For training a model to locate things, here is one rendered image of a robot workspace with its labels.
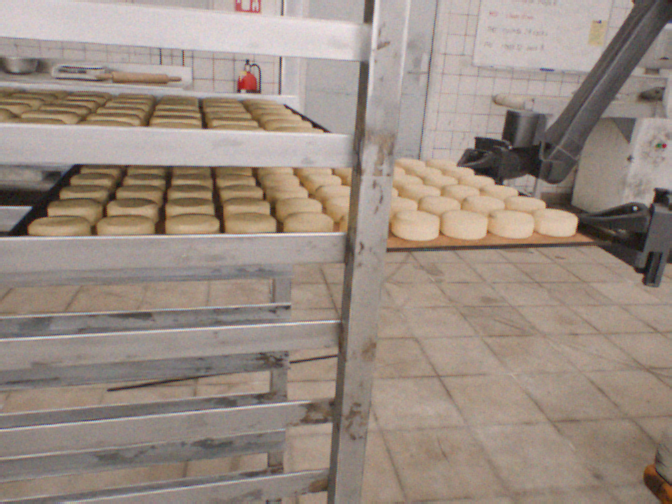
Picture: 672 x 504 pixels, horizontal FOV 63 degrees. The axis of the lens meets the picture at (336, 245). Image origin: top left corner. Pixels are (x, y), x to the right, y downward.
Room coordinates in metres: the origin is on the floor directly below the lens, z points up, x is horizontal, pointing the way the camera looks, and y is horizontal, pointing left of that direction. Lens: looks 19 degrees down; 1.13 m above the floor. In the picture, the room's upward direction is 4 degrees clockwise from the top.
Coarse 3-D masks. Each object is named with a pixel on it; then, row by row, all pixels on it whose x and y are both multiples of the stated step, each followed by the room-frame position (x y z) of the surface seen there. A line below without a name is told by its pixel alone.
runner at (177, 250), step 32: (0, 256) 0.41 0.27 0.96; (32, 256) 0.41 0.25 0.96; (64, 256) 0.42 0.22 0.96; (96, 256) 0.43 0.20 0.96; (128, 256) 0.43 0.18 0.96; (160, 256) 0.44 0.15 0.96; (192, 256) 0.45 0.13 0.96; (224, 256) 0.46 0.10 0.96; (256, 256) 0.46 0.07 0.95; (288, 256) 0.47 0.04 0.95; (320, 256) 0.48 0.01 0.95
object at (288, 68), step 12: (288, 0) 0.89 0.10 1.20; (300, 0) 0.90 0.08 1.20; (288, 12) 0.89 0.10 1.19; (300, 12) 0.90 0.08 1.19; (288, 60) 0.89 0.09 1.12; (288, 72) 0.89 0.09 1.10; (288, 84) 0.89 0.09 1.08; (276, 288) 0.89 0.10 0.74; (288, 288) 0.90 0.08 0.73; (276, 300) 0.89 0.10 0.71; (288, 300) 0.90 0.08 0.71; (276, 372) 0.89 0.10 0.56; (276, 384) 0.89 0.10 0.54; (276, 456) 0.89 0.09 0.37
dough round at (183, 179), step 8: (176, 176) 0.68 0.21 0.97; (184, 176) 0.68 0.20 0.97; (192, 176) 0.68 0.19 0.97; (200, 176) 0.69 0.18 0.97; (208, 176) 0.69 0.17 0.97; (176, 184) 0.66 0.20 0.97; (184, 184) 0.65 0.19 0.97; (192, 184) 0.65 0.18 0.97; (200, 184) 0.66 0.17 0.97; (208, 184) 0.67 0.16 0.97
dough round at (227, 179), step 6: (228, 174) 0.71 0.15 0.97; (234, 174) 0.71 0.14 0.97; (240, 174) 0.71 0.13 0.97; (216, 180) 0.68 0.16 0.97; (222, 180) 0.67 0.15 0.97; (228, 180) 0.67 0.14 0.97; (234, 180) 0.68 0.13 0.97; (240, 180) 0.68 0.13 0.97; (246, 180) 0.68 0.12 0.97; (252, 180) 0.69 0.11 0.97; (216, 186) 0.68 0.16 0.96; (222, 186) 0.67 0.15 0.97
